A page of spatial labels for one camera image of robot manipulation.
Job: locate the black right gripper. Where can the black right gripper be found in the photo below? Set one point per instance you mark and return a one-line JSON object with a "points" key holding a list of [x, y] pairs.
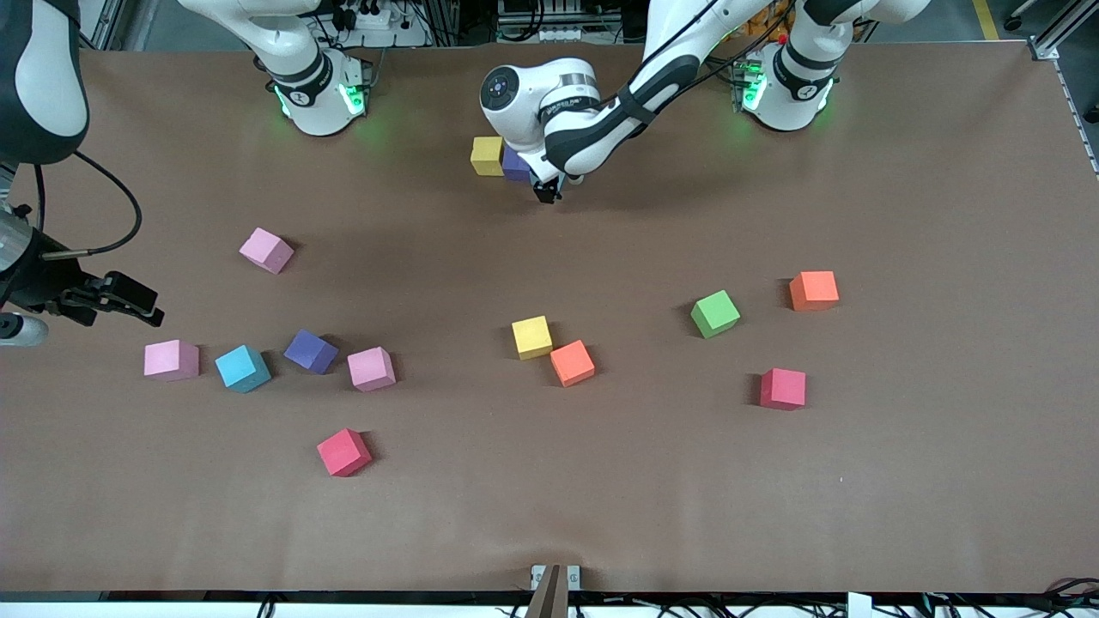
{"points": [[36, 279]]}

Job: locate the purple foam cube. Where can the purple foam cube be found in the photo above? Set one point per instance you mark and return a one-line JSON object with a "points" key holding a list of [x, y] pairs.
{"points": [[310, 353], [515, 165]]}

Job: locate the yellow foam cube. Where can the yellow foam cube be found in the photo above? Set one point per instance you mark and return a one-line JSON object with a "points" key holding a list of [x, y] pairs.
{"points": [[532, 338], [487, 156]]}

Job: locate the green foam cube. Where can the green foam cube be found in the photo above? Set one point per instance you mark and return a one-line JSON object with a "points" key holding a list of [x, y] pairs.
{"points": [[715, 315]]}

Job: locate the pink foam cube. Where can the pink foam cube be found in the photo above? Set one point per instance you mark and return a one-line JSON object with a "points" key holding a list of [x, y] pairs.
{"points": [[171, 360], [266, 251], [371, 370]]}

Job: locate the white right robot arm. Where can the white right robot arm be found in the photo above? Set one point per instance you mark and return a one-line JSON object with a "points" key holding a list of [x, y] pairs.
{"points": [[318, 103]]}

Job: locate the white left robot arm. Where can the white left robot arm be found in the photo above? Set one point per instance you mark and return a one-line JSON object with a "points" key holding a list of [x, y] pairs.
{"points": [[532, 103]]}

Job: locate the cyan foam cube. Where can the cyan foam cube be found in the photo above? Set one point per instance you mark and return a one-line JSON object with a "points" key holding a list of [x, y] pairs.
{"points": [[242, 370]]}

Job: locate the grey electronics box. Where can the grey electronics box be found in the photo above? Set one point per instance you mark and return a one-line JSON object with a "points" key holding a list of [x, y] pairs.
{"points": [[545, 33]]}

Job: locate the orange foam cube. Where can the orange foam cube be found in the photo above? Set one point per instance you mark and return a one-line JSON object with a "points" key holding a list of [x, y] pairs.
{"points": [[813, 291], [572, 364]]}

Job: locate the white power strip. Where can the white power strip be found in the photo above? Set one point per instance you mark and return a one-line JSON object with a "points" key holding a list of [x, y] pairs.
{"points": [[403, 36]]}

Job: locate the red foam cube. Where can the red foam cube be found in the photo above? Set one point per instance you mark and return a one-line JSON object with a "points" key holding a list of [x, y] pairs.
{"points": [[344, 453], [783, 390]]}

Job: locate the pile of orange packets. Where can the pile of orange packets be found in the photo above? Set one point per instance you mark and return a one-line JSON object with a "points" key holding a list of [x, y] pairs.
{"points": [[777, 30]]}

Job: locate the brown paper table cover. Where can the brown paper table cover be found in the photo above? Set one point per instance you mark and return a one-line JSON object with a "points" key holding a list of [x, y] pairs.
{"points": [[601, 481]]}

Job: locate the aluminium frame rail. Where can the aluminium frame rail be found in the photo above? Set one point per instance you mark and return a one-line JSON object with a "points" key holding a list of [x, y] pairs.
{"points": [[103, 21], [1065, 21]]}

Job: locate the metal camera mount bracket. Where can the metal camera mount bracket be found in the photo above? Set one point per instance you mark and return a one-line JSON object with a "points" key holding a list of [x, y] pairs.
{"points": [[555, 592]]}

